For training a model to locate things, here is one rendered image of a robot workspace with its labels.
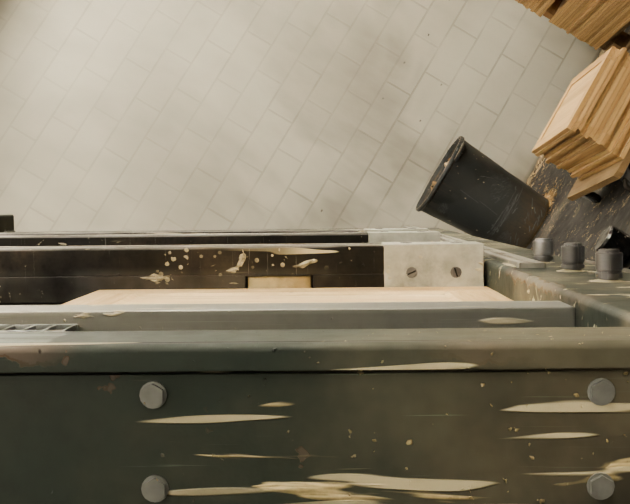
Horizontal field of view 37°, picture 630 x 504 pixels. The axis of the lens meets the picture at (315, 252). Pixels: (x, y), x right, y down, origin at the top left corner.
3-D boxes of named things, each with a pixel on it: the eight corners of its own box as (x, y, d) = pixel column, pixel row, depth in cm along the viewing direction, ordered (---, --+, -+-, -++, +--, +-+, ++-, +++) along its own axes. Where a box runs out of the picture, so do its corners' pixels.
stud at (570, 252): (587, 271, 100) (587, 243, 99) (564, 271, 100) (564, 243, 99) (581, 269, 102) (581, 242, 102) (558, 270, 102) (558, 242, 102)
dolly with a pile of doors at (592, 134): (697, 89, 406) (616, 40, 406) (641, 192, 399) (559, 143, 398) (637, 124, 467) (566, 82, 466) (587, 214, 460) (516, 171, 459)
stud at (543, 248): (555, 263, 114) (555, 238, 113) (535, 263, 114) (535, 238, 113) (550, 261, 116) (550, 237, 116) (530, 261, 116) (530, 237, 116)
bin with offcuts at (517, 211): (567, 184, 536) (469, 125, 535) (524, 261, 529) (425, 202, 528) (538, 199, 587) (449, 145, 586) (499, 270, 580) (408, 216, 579)
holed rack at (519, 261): (545, 267, 106) (545, 262, 106) (519, 268, 106) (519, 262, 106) (413, 227, 270) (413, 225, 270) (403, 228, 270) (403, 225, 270)
